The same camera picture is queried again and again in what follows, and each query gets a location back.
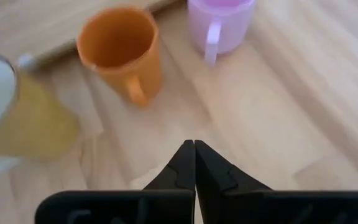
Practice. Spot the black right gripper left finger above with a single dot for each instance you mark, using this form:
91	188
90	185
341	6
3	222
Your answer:
179	174

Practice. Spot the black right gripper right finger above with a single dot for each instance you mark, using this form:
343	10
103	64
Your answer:
216	180

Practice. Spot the orange plastic mug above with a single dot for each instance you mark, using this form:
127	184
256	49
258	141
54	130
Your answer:
120	40

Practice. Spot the pink plastic mug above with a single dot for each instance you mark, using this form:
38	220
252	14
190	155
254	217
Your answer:
228	31

